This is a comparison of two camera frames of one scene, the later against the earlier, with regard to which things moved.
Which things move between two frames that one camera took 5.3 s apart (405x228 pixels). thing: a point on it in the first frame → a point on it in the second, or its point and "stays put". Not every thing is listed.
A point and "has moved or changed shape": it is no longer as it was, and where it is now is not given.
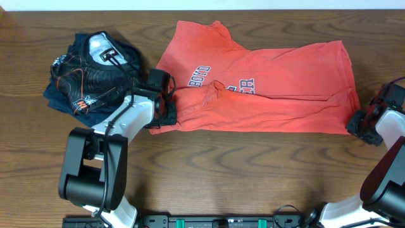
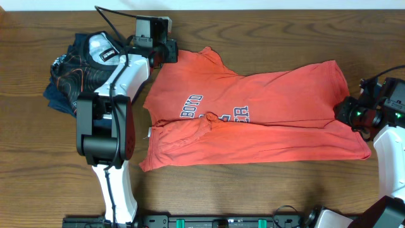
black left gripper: (172, 118) → (171, 47)
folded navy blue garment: (57, 100) stays put
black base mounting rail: (206, 221) stays put
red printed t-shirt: (223, 87) has moved or changed shape
